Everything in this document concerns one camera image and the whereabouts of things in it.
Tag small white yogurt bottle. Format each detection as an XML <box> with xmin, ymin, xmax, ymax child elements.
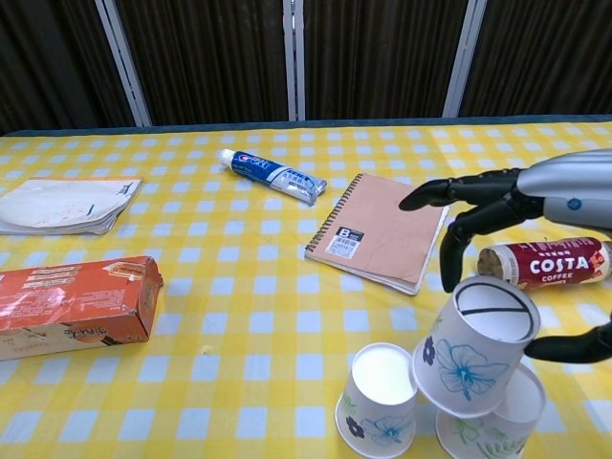
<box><xmin>412</xmin><ymin>274</ymin><xmax>541</xmax><ymax>416</ymax></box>

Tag blue white toothpaste tube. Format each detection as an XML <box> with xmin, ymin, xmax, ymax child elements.
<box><xmin>218</xmin><ymin>148</ymin><xmax>329</xmax><ymax>207</ymax></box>

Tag white paper cup blue flower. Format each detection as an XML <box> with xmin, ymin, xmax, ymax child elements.
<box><xmin>334</xmin><ymin>341</ymin><xmax>418</xmax><ymax>459</ymax></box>

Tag black ribbed partition panel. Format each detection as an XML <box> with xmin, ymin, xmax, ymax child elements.
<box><xmin>117</xmin><ymin>0</ymin><xmax>293</xmax><ymax>129</ymax></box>
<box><xmin>461</xmin><ymin>0</ymin><xmax>612</xmax><ymax>119</ymax></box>
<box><xmin>0</xmin><ymin>0</ymin><xmax>140</xmax><ymax>136</ymax></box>
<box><xmin>303</xmin><ymin>0</ymin><xmax>463</xmax><ymax>121</ymax></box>

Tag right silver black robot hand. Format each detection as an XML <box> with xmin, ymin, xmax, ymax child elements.
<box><xmin>398</xmin><ymin>147</ymin><xmax>612</xmax><ymax>364</ymax></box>

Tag white paper cup green leaves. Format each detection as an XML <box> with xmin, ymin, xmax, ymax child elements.
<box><xmin>435</xmin><ymin>362</ymin><xmax>547</xmax><ymax>459</ymax></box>

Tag yellow white checkered tablecloth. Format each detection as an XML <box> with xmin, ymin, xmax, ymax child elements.
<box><xmin>0</xmin><ymin>122</ymin><xmax>612</xmax><ymax>459</ymax></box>

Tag white worn paperback book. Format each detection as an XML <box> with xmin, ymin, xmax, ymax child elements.
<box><xmin>0</xmin><ymin>177</ymin><xmax>144</xmax><ymax>236</ymax></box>

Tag white partition frame post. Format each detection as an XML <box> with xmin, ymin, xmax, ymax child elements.
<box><xmin>94</xmin><ymin>0</ymin><xmax>153</xmax><ymax>128</ymax></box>
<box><xmin>442</xmin><ymin>0</ymin><xmax>489</xmax><ymax>119</ymax></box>
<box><xmin>282</xmin><ymin>0</ymin><xmax>307</xmax><ymax>121</ymax></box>

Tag red Costa coffee bottle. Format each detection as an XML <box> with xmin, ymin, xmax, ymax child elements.
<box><xmin>476</xmin><ymin>236</ymin><xmax>612</xmax><ymax>292</ymax></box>

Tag brown spiral notebook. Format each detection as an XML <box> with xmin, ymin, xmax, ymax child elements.
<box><xmin>304</xmin><ymin>172</ymin><xmax>451</xmax><ymax>296</ymax></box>

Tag orange cardboard box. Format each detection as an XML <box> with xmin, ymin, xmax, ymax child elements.
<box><xmin>0</xmin><ymin>255</ymin><xmax>165</xmax><ymax>362</ymax></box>

